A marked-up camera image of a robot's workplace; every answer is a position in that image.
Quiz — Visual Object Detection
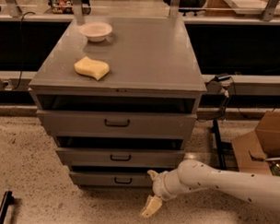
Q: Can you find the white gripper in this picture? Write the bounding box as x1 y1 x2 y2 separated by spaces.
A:
140 170 182 218

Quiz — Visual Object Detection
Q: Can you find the grey bottom drawer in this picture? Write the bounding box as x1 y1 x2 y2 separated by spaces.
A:
70 171 152 188

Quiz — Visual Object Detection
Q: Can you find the grey drawer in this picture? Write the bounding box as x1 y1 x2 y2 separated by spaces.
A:
55 147 184 169
70 171 152 188
37 110 196 139

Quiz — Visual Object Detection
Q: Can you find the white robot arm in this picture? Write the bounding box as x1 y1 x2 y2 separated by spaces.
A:
141 159 280 218

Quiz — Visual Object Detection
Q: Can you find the grey middle drawer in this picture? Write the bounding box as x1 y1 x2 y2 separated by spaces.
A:
55 147 184 169

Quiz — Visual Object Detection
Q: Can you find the grey drawer cabinet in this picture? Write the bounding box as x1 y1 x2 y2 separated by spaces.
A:
29 17 206 174

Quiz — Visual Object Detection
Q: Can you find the grey top drawer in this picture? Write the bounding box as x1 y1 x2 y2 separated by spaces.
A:
37 110 196 139

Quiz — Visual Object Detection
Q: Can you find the black stand with clamp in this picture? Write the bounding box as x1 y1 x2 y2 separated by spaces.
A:
206 74 231 171

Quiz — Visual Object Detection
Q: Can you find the cardboard box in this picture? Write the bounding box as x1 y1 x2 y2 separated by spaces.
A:
231 112 280 174

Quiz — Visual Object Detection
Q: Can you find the yellow sponge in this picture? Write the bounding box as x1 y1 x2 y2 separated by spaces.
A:
75 56 110 80

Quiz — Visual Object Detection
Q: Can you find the black bar on floor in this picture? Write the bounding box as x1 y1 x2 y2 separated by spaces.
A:
0 191 15 224

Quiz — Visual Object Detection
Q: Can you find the white bowl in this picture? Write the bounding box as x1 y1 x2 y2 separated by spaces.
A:
78 22 112 42

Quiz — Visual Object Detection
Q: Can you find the colourful items rack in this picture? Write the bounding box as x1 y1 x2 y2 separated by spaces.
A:
50 0 74 15

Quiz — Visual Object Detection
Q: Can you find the black cable on left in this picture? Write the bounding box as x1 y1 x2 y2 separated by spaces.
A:
12 10 37 91

